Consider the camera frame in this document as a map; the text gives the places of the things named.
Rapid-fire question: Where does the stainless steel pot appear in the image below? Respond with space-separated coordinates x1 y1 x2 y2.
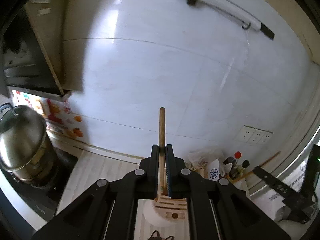
0 110 55 182

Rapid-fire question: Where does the black induction cooker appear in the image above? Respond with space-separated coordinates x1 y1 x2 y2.
0 147 80 222

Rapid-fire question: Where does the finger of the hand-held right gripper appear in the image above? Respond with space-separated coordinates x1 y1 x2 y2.
253 166 305 201

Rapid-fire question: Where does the red cap sauce bottle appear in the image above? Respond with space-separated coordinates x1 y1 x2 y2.
223 151 242 174

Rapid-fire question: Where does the glass pot lid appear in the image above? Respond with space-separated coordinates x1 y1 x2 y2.
0 103 40 134

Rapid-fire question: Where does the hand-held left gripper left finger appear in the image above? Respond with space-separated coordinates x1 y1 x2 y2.
31 144 160 240

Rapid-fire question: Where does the colourful wall sticker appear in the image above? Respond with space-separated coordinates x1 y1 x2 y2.
11 89 85 141

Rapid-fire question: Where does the clear plastic bag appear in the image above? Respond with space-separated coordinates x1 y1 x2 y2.
187 148 224 177

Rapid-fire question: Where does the beige wall cabinet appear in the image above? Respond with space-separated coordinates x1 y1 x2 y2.
25 0 85 93

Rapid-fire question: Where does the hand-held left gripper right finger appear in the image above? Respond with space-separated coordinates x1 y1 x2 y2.
165 144 292 240

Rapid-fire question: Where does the black cap sauce bottle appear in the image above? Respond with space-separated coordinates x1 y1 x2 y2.
229 159 250 180

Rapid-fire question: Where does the beige utensil holder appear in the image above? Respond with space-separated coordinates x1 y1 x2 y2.
142 192 188 228

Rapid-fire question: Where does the white labelled packet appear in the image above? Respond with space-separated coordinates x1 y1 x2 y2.
204 158 227 180

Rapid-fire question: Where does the thin wooden chopstick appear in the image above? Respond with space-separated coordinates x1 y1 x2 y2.
232 152 281 183

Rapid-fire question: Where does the black range hood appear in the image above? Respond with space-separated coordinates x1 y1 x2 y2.
0 5 72 102

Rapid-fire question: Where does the black object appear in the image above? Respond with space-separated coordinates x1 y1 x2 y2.
149 230 176 240

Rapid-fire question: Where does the white wall rail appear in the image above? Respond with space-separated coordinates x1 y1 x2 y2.
167 0 275 40

